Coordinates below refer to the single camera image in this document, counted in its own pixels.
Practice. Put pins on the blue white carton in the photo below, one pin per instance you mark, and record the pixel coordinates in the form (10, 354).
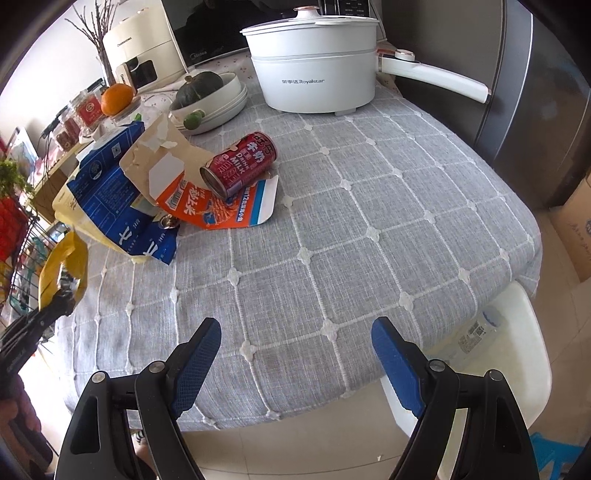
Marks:
(111, 147)

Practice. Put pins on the large orange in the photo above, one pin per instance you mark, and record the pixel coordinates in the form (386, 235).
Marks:
(117, 99)

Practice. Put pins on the green plant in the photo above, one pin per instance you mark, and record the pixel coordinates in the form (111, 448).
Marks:
(14, 177)

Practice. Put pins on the wooden side cabinet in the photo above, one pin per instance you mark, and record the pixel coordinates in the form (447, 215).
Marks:
(51, 182)

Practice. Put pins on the white kitchen appliance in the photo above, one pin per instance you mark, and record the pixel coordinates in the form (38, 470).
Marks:
(138, 41)

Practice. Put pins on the green lime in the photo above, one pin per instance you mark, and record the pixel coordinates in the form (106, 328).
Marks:
(194, 120)

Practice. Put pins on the white ceramic bowl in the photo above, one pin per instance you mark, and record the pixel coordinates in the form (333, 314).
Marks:
(228, 90)

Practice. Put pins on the clear plastic bottle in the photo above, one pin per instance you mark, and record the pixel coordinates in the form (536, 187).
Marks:
(475, 330)

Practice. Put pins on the dried bare branches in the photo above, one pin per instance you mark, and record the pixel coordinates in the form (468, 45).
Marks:
(98, 46)

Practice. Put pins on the grey checked tablecloth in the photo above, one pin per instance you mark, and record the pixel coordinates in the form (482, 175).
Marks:
(369, 184)

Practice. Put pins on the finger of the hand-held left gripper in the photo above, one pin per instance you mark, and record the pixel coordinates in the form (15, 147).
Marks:
(57, 304)

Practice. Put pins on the orange white carton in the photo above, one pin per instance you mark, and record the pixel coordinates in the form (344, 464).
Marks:
(194, 203)

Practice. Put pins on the glass jar wooden lid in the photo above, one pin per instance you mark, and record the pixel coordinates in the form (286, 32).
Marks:
(133, 106)

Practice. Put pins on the brown cardboard box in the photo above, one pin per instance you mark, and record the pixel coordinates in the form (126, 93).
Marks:
(577, 230)

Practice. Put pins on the white bowl with squash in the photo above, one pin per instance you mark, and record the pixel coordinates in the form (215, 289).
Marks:
(231, 115)

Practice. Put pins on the black microwave oven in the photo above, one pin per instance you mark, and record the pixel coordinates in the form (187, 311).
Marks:
(205, 30)

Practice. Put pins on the blue plastic stool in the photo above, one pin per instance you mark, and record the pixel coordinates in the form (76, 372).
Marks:
(554, 452)

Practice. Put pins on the dark green squash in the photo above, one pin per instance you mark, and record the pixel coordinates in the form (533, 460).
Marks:
(198, 87)

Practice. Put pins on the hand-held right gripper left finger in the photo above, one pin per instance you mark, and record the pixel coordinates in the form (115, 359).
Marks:
(198, 360)

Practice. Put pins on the glass jar red contents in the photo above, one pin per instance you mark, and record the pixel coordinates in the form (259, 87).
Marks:
(67, 131)

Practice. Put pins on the white pot lid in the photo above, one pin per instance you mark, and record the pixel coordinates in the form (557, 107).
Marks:
(311, 11)

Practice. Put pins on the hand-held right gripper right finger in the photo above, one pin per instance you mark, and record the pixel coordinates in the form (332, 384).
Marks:
(397, 364)

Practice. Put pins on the small metal object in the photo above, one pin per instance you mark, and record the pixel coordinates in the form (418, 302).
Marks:
(166, 224)

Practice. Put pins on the red milk can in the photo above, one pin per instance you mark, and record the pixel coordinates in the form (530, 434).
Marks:
(240, 161)

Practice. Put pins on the white electric cooking pot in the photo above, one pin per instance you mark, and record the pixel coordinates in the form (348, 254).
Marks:
(314, 69)

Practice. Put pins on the white trash bin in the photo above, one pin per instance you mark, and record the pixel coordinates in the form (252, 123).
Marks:
(521, 369)

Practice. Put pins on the grey refrigerator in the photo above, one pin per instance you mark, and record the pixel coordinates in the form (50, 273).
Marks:
(531, 92)

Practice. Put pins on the yellow plastic bag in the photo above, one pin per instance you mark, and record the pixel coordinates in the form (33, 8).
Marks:
(64, 263)

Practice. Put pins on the glass jar red label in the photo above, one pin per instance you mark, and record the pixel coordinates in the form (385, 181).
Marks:
(87, 108)

